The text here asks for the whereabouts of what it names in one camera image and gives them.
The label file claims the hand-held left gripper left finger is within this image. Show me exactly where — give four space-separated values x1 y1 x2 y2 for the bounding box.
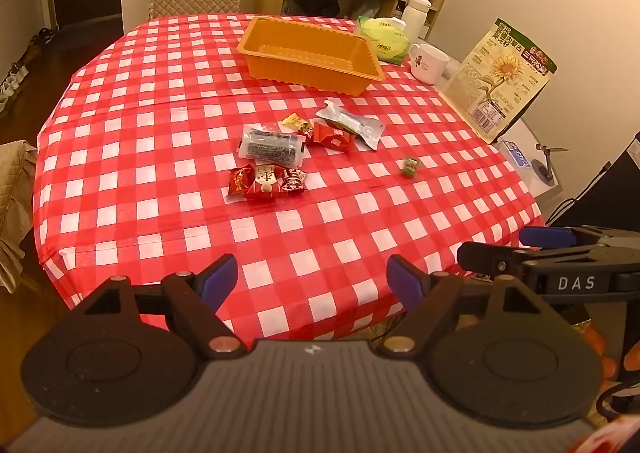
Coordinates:
75 253 248 360

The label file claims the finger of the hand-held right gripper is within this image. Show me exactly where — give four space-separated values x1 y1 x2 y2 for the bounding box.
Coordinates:
519 226 640 249
457 240 581 279

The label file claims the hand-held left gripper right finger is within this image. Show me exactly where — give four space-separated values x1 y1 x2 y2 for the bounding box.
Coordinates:
375 254 557 356

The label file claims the bright red candy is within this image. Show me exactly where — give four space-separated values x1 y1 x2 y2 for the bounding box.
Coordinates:
227 166 258 201

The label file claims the white and red candy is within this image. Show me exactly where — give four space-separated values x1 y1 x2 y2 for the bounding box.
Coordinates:
252 164 281 199

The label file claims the dark red candy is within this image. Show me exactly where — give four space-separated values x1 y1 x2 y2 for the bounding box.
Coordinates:
277 167 310 195

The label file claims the clear packet of dark bars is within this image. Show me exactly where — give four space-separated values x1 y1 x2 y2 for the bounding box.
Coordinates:
236 126 307 168

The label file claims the red snack packet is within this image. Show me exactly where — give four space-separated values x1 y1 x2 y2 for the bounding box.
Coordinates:
312 122 357 154

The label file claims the silver vacuum snack packet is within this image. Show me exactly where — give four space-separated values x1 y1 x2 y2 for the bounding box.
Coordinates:
315 97 386 152

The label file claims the yellow candy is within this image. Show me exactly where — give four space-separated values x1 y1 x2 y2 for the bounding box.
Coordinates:
280 113 313 131

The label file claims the orange plastic tray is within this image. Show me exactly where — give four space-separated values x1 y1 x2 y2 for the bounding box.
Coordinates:
236 16 385 96

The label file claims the grey desk stand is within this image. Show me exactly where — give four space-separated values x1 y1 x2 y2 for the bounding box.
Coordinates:
530 143 570 186

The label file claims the black board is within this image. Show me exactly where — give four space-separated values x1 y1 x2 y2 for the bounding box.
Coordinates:
545 132 640 230

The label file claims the blue and white small box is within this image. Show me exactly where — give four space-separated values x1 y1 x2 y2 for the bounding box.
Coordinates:
504 139 532 169

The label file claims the red checked tablecloth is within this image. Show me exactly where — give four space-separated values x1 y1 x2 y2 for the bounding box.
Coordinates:
32 13 546 341

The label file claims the sunflower seed bag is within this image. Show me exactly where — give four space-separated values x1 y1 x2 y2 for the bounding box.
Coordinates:
444 18 557 144

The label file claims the white mug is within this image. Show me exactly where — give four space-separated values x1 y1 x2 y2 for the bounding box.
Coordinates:
409 43 451 84

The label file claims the green tissue pack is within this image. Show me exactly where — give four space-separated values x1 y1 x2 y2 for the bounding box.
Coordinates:
356 16 412 65

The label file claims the white thermos bottle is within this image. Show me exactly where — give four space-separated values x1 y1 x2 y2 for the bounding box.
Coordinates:
402 0 432 40

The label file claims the row of shoes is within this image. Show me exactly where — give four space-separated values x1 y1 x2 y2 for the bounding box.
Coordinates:
0 27 57 114

